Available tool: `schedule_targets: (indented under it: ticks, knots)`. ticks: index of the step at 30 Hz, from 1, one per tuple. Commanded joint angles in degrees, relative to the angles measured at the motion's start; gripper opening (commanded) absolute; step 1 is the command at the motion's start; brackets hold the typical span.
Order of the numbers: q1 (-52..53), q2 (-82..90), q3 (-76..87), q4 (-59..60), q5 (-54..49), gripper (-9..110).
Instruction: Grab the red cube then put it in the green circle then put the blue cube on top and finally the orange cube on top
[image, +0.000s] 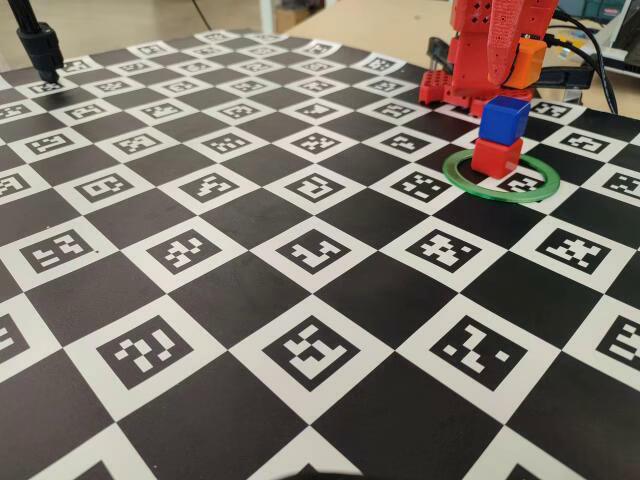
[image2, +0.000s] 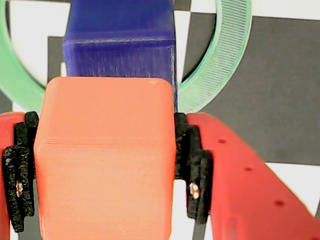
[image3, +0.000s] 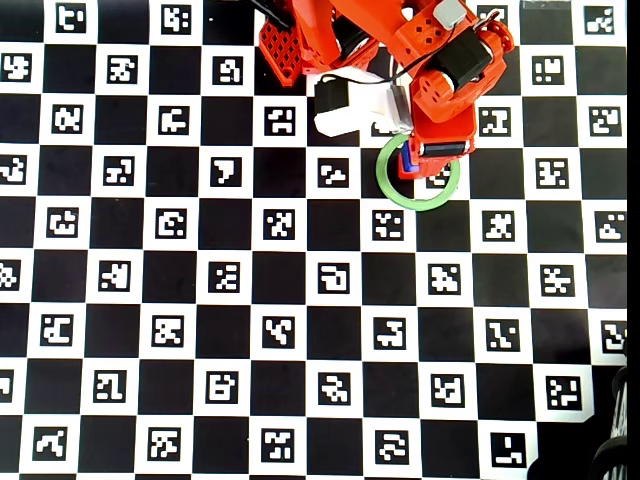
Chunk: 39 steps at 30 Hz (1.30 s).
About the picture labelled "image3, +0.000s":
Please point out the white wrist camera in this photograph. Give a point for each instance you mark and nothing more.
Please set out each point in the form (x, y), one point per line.
(345, 115)

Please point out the black white marker checkerboard mat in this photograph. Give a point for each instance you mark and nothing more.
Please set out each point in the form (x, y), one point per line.
(335, 320)

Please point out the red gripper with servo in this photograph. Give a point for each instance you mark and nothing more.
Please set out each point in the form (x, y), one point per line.
(444, 149)

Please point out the red cube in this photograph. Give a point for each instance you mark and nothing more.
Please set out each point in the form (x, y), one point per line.
(402, 172)

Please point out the black coiled stand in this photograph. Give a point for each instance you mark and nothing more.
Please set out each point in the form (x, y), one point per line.
(620, 395)

